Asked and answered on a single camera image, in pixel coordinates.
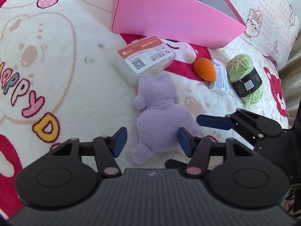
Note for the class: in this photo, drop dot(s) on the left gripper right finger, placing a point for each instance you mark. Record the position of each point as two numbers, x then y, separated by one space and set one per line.
197 149

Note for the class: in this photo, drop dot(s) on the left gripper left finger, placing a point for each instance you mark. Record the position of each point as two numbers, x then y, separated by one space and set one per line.
107 148

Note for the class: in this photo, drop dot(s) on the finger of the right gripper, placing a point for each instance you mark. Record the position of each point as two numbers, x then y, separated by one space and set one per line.
174 164
222 123

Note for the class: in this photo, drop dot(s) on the small white packet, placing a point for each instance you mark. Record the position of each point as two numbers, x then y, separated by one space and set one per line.
220 85

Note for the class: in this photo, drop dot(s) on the green yarn ball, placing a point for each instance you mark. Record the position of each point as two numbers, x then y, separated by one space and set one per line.
245 79

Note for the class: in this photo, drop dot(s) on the purple plush toy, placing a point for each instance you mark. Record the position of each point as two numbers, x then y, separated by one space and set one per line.
161 117

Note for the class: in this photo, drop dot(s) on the clear plastic swab box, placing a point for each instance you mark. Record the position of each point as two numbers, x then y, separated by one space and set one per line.
147 55

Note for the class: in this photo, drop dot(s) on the person's left hand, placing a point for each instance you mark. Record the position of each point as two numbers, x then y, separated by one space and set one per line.
292 202

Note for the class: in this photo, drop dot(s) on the orange makeup sponge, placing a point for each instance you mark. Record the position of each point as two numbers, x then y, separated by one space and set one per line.
204 68

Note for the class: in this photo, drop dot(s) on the bear print bed blanket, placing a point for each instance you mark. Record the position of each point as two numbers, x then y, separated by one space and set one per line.
58 81

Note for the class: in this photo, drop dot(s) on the pink checked pillow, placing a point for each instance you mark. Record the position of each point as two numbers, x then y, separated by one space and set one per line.
271 27

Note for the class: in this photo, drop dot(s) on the pink cardboard box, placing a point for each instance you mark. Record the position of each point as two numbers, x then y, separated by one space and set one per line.
208 23

